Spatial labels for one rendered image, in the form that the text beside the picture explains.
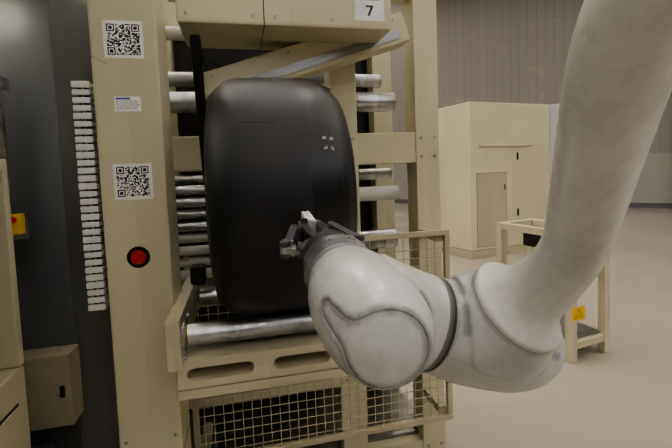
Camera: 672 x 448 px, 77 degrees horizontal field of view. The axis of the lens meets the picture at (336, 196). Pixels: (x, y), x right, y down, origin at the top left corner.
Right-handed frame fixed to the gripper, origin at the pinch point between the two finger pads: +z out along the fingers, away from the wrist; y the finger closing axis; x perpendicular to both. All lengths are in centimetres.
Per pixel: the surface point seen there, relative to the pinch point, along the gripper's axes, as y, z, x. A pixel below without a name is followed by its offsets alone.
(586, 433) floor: -135, 64, 124
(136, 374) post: 35, 18, 36
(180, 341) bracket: 24.0, 8.4, 24.0
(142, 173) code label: 30.9, 24.0, -6.7
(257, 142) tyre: 7.7, 7.9, -13.8
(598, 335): -204, 127, 121
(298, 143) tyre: 0.3, 7.6, -13.4
